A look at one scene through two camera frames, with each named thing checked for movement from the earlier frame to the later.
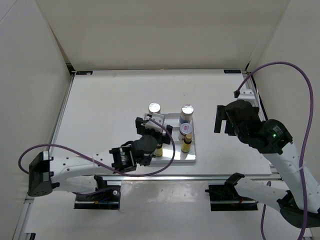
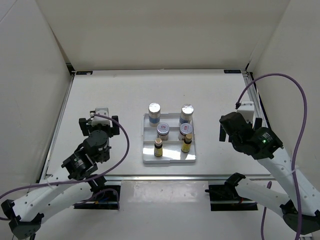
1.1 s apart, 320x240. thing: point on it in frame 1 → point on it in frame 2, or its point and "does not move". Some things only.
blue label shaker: (187, 112) does not move
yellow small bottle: (158, 152) does not move
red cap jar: (185, 128) does not move
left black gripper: (141, 129) → (84, 123)
